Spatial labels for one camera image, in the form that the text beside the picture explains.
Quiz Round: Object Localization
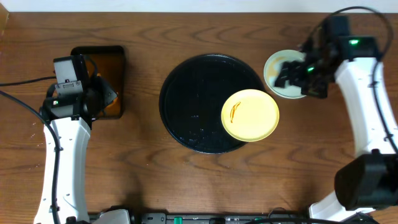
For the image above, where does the black rectangular water tray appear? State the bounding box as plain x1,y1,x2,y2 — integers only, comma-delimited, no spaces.
70,45,126,119

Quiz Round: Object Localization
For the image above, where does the yellow plate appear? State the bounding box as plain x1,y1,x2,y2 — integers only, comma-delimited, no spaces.
221,89,280,142

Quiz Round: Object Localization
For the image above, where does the orange green sponge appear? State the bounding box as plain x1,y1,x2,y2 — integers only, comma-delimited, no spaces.
106,96,118,109

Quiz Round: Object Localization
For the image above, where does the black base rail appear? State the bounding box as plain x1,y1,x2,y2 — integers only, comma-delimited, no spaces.
88,212,374,224

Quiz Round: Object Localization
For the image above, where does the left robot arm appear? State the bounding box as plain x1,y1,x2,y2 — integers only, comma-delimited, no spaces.
34,53,126,223

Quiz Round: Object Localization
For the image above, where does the round black serving tray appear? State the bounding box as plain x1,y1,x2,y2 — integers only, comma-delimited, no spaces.
159,54,265,154

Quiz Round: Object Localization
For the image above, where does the green plate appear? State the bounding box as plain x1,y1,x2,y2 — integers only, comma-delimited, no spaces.
264,50,305,100

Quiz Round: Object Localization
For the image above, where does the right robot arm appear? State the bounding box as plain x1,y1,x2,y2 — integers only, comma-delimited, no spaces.
271,14,397,222

